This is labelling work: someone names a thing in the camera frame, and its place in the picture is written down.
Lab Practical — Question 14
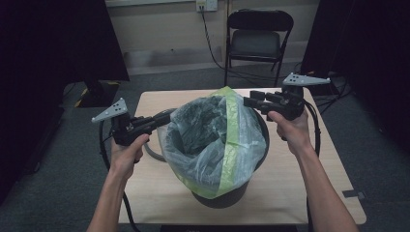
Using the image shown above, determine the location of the person's right hand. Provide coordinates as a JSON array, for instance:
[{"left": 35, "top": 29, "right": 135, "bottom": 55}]
[{"left": 267, "top": 109, "right": 313, "bottom": 158}]

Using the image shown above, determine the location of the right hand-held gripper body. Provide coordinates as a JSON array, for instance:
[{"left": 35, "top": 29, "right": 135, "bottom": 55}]
[{"left": 262, "top": 72, "right": 332, "bottom": 122}]

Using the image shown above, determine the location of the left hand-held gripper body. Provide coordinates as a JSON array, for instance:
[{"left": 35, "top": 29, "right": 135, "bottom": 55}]
[{"left": 91, "top": 97, "right": 154, "bottom": 147}]

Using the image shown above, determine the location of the clear butterfly print garbage bag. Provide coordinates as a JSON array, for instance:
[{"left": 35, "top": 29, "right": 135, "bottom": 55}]
[{"left": 157, "top": 85, "right": 268, "bottom": 200}]

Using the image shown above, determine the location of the person's left hand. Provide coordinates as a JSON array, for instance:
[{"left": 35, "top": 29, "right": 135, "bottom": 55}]
[{"left": 109, "top": 134, "right": 150, "bottom": 180}]

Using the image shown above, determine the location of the black folding chair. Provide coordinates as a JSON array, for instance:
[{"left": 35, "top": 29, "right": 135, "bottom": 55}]
[{"left": 224, "top": 9, "right": 295, "bottom": 89}]

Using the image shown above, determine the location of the dark curtain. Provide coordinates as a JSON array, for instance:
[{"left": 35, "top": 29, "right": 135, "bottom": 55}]
[
  {"left": 0, "top": 0, "right": 131, "bottom": 204},
  {"left": 301, "top": 0, "right": 410, "bottom": 153}
]

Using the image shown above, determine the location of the right hand-held gripper cable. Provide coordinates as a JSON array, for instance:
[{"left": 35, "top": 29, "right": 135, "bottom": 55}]
[{"left": 303, "top": 100, "right": 322, "bottom": 232}]

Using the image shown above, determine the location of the hand-held gripper cable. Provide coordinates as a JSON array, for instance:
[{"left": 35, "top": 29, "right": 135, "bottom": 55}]
[
  {"left": 303, "top": 100, "right": 322, "bottom": 232},
  {"left": 98, "top": 120, "right": 143, "bottom": 232}
]

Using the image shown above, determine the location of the left hand-held gripper cable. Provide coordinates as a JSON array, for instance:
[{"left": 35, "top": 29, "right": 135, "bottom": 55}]
[{"left": 98, "top": 120, "right": 143, "bottom": 232}]

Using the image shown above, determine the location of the bundle of black floor cables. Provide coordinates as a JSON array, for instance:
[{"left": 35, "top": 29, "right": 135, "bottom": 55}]
[{"left": 312, "top": 75, "right": 354, "bottom": 116}]

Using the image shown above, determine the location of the black ribbed trash bin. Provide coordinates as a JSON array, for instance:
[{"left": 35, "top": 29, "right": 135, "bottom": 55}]
[{"left": 191, "top": 109, "right": 271, "bottom": 210}]

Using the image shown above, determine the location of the grey tape strip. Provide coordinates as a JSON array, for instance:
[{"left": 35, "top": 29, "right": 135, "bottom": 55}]
[{"left": 341, "top": 189, "right": 367, "bottom": 200}]

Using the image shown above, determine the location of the white wall socket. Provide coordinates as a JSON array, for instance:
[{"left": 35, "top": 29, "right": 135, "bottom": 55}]
[{"left": 195, "top": 0, "right": 219, "bottom": 13}]

